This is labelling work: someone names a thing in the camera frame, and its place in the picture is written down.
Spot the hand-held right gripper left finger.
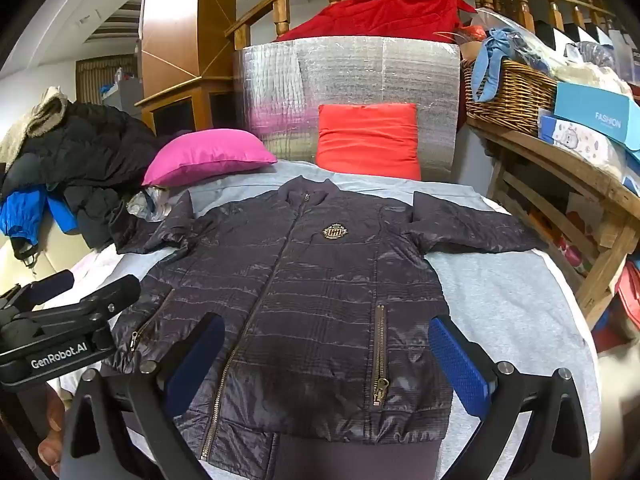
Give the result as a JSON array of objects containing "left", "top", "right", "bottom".
[{"left": 59, "top": 312, "right": 226, "bottom": 480}]

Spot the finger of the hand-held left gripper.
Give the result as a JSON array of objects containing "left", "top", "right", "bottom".
[
  {"left": 0, "top": 270, "right": 76, "bottom": 313},
  {"left": 15, "top": 275, "right": 141, "bottom": 333}
]

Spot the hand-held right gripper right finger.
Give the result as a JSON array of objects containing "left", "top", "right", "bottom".
[{"left": 429, "top": 315, "right": 592, "bottom": 480}]

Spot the dark quilted puffer jacket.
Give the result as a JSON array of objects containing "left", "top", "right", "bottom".
[{"left": 102, "top": 176, "right": 548, "bottom": 480}]

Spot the person's left hand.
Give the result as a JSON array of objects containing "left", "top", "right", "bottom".
[{"left": 37, "top": 387, "right": 67, "bottom": 478}]

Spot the bright blue jacket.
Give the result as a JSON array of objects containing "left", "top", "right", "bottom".
[{"left": 0, "top": 185, "right": 78, "bottom": 246}]

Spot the grey bed sheet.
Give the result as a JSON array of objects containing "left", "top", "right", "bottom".
[{"left": 75, "top": 160, "right": 601, "bottom": 480}]

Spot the clear plastic bag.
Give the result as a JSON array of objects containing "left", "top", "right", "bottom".
[{"left": 127, "top": 187, "right": 166, "bottom": 221}]

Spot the black puffer coat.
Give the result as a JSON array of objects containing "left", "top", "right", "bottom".
[{"left": 0, "top": 102, "right": 161, "bottom": 251}]

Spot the pink pillow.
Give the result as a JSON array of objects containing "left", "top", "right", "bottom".
[{"left": 141, "top": 128, "right": 278, "bottom": 188}]

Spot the beige fleece garment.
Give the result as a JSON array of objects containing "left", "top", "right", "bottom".
[{"left": 0, "top": 86, "right": 71, "bottom": 166}]

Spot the red bag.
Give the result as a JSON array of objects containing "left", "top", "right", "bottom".
[{"left": 615, "top": 260, "right": 640, "bottom": 331}]

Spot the brown slatted screen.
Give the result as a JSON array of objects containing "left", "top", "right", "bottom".
[{"left": 75, "top": 55, "right": 138, "bottom": 106}]

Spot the wooden bench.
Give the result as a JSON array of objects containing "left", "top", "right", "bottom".
[{"left": 465, "top": 115, "right": 640, "bottom": 331}]

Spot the orange-red cushion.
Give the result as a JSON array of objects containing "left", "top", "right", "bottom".
[{"left": 316, "top": 102, "right": 423, "bottom": 181}]

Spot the white printed package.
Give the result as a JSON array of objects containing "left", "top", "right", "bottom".
[{"left": 539, "top": 114, "right": 628, "bottom": 171}]

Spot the wicker basket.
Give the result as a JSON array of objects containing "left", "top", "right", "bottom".
[{"left": 460, "top": 57, "right": 558, "bottom": 136}]

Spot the light blue cardboard box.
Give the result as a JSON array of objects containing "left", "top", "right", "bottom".
[{"left": 552, "top": 81, "right": 640, "bottom": 151}]

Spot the brown wooden cabinet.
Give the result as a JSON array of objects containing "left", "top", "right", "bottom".
[{"left": 135, "top": 0, "right": 238, "bottom": 136}]

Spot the light blue cloth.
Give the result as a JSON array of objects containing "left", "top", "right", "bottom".
[{"left": 470, "top": 27, "right": 531, "bottom": 106}]

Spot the silver foil insulation mat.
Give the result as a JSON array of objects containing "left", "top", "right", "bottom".
[{"left": 232, "top": 37, "right": 461, "bottom": 181}]

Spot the cream fluffy cloth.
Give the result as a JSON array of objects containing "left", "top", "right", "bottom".
[{"left": 555, "top": 62, "right": 632, "bottom": 96}]

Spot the wooden stair railing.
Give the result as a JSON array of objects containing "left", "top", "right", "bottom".
[{"left": 225, "top": 0, "right": 640, "bottom": 51}]

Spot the red blanket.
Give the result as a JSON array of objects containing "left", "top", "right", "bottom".
[{"left": 274, "top": 0, "right": 478, "bottom": 43}]

